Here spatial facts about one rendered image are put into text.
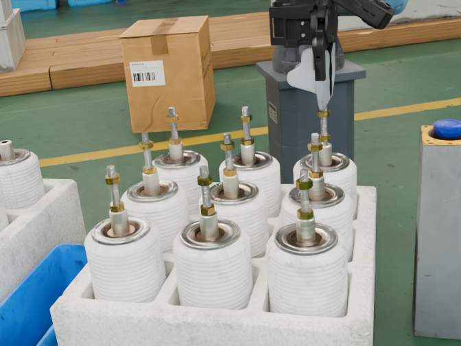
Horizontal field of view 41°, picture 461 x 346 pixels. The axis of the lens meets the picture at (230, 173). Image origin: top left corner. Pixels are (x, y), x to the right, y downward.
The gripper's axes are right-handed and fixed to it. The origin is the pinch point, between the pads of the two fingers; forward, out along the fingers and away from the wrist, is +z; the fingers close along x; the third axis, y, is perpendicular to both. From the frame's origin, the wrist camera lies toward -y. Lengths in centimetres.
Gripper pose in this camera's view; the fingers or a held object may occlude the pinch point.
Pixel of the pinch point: (327, 99)
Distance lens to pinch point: 91.5
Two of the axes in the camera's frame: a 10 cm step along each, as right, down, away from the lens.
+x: -3.5, 3.9, -8.5
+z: 0.8, 9.2, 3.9
